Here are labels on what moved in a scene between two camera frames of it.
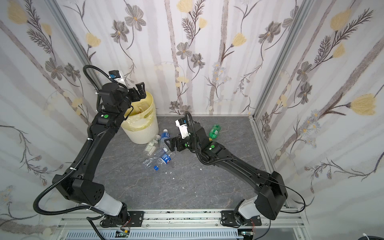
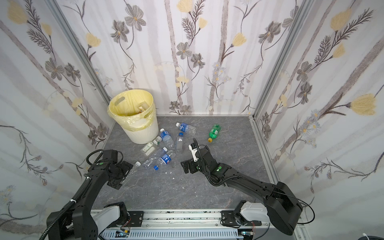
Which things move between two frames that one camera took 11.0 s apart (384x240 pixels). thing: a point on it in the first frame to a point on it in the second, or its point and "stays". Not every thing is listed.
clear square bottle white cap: (150, 147) stays
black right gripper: (177, 144) to (192, 163)
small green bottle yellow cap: (214, 131) stays
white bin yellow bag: (142, 126) stays
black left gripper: (132, 93) to (120, 174)
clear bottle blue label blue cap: (165, 159) stays
